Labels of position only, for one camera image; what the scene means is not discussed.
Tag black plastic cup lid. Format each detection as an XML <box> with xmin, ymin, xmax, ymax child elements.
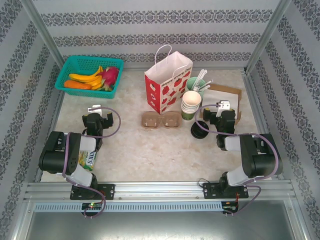
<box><xmin>190</xmin><ymin>119</ymin><xmax>210</xmax><ymax>135</ymax></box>

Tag white paper napkins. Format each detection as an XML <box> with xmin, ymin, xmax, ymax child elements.
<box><xmin>202</xmin><ymin>89</ymin><xmax>239</xmax><ymax>118</ymax></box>

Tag brown cardboard box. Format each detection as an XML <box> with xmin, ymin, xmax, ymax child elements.
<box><xmin>201</xmin><ymin>83</ymin><xmax>243</xmax><ymax>126</ymax></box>

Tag green paper coffee cup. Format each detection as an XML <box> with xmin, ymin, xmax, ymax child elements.
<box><xmin>181</xmin><ymin>90</ymin><xmax>202</xmax><ymax>106</ymax></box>

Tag brown cardboard cup carrier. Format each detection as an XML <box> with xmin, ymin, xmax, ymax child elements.
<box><xmin>141</xmin><ymin>111</ymin><xmax>183</xmax><ymax>129</ymax></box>

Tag red white paper bag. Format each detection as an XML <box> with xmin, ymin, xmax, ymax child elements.
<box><xmin>144</xmin><ymin>44</ymin><xmax>194</xmax><ymax>116</ymax></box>

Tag green snack packet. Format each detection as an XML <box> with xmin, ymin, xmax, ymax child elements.
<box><xmin>78</xmin><ymin>149</ymin><xmax>97</xmax><ymax>171</ymax></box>

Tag stack of green paper cups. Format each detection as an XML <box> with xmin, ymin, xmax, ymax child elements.
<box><xmin>180</xmin><ymin>101</ymin><xmax>201</xmax><ymax>121</ymax></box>

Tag orange carrot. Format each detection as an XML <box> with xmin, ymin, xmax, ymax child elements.
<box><xmin>63</xmin><ymin>79</ymin><xmax>92</xmax><ymax>90</ymax></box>

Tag yellow banana bunch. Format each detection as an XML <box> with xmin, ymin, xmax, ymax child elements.
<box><xmin>69</xmin><ymin>65</ymin><xmax>104</xmax><ymax>91</ymax></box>

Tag pink dragon fruit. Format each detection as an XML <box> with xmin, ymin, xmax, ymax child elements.
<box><xmin>97</xmin><ymin>66</ymin><xmax>120</xmax><ymax>92</ymax></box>

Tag mint green plastic cup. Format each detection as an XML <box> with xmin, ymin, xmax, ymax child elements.
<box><xmin>185</xmin><ymin>76</ymin><xmax>207</xmax><ymax>98</ymax></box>

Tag teal plastic basket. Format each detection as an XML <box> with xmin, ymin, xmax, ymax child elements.
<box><xmin>54</xmin><ymin>55</ymin><xmax>125</xmax><ymax>100</ymax></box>

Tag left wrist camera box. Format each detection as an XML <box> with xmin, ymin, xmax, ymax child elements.
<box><xmin>87</xmin><ymin>104</ymin><xmax>103</xmax><ymax>116</ymax></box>

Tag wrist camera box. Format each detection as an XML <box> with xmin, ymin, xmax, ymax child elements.
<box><xmin>87</xmin><ymin>104</ymin><xmax>103</xmax><ymax>116</ymax></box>
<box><xmin>216</xmin><ymin>99</ymin><xmax>232</xmax><ymax>117</ymax></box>

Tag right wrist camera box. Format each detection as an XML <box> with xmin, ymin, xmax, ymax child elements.
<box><xmin>216</xmin><ymin>99</ymin><xmax>232</xmax><ymax>117</ymax></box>

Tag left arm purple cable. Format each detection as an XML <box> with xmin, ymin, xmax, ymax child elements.
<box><xmin>61</xmin><ymin>106</ymin><xmax>122</xmax><ymax>219</ymax></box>

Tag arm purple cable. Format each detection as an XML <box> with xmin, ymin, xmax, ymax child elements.
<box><xmin>194</xmin><ymin>103</ymin><xmax>284</xmax><ymax>216</ymax></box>
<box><xmin>61</xmin><ymin>106</ymin><xmax>122</xmax><ymax>219</ymax></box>

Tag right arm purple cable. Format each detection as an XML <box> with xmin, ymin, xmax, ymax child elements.
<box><xmin>194</xmin><ymin>103</ymin><xmax>284</xmax><ymax>216</ymax></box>

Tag aluminium side rail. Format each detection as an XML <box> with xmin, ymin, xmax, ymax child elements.
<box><xmin>243</xmin><ymin>71</ymin><xmax>286</xmax><ymax>181</ymax></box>
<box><xmin>33</xmin><ymin>66</ymin><xmax>66</xmax><ymax>183</ymax></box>

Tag aluminium back rail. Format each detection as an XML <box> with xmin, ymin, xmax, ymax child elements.
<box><xmin>122</xmin><ymin>62</ymin><xmax>247</xmax><ymax>72</ymax></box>

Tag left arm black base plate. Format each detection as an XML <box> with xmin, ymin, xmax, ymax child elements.
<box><xmin>69</xmin><ymin>183</ymin><xmax>116</xmax><ymax>201</ymax></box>

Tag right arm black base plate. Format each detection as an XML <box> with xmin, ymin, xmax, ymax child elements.
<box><xmin>202</xmin><ymin>181</ymin><xmax>250</xmax><ymax>200</ymax></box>

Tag aluminium mounting rail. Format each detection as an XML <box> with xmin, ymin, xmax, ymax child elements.
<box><xmin>23</xmin><ymin>181</ymin><xmax>293</xmax><ymax>201</ymax></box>

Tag aluminium frame post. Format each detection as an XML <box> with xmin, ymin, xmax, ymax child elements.
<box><xmin>244</xmin><ymin>0</ymin><xmax>293</xmax><ymax>75</ymax></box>
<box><xmin>19</xmin><ymin>0</ymin><xmax>66</xmax><ymax>70</ymax></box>

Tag slotted grey cable duct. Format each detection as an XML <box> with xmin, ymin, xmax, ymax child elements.
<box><xmin>33</xmin><ymin>201</ymin><xmax>240</xmax><ymax>213</ymax></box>

